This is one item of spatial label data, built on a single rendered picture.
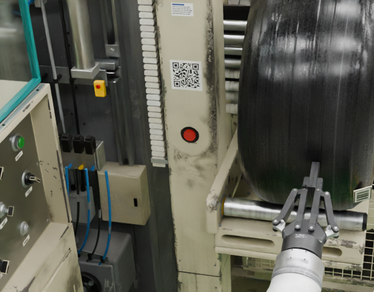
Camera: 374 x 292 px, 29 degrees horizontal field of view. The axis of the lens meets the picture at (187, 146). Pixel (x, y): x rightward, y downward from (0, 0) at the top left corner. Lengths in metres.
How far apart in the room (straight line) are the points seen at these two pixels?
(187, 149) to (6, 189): 0.47
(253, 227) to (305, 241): 0.44
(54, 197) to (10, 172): 0.20
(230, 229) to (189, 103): 0.32
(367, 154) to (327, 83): 0.18
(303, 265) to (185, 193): 0.63
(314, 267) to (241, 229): 0.48
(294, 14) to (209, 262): 0.77
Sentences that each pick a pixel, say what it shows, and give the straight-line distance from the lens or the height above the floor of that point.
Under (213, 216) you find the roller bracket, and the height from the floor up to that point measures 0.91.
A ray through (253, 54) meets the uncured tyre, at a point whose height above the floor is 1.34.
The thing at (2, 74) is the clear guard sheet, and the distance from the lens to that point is 1.48.
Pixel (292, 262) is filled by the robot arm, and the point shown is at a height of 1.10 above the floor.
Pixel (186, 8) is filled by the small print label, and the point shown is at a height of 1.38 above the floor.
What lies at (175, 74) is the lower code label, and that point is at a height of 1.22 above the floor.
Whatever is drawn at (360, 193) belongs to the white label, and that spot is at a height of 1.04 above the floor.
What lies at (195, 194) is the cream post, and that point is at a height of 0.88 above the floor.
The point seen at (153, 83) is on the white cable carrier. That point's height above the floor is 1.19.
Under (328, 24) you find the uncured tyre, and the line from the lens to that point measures 1.49.
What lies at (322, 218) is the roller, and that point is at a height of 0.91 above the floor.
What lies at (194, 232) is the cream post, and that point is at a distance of 1.93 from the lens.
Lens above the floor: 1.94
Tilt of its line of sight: 31 degrees down
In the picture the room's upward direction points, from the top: 4 degrees counter-clockwise
